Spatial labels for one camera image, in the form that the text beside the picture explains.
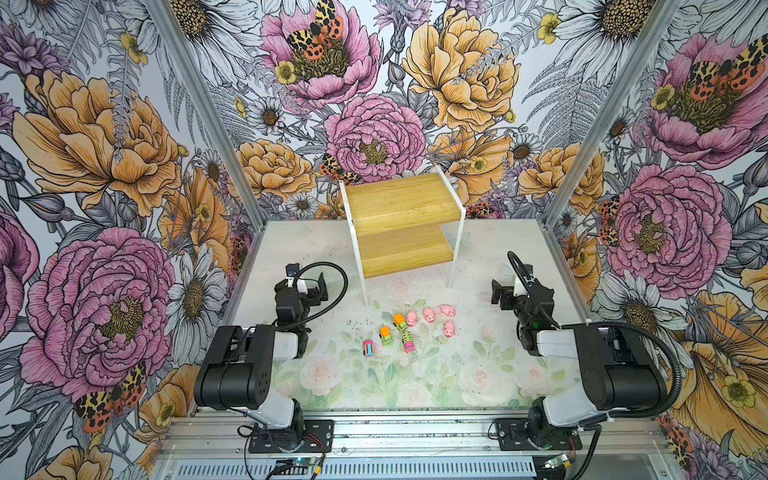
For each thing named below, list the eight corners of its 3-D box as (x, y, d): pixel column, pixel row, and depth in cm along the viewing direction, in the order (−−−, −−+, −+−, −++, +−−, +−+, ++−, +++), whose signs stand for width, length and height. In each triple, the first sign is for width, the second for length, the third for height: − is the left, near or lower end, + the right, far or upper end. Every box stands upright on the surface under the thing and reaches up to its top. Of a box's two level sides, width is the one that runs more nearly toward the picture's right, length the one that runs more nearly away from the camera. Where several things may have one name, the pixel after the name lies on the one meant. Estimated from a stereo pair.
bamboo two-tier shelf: (361, 309, 99) (350, 233, 72) (352, 260, 112) (340, 181, 85) (448, 292, 104) (468, 214, 77) (430, 247, 117) (442, 167, 90)
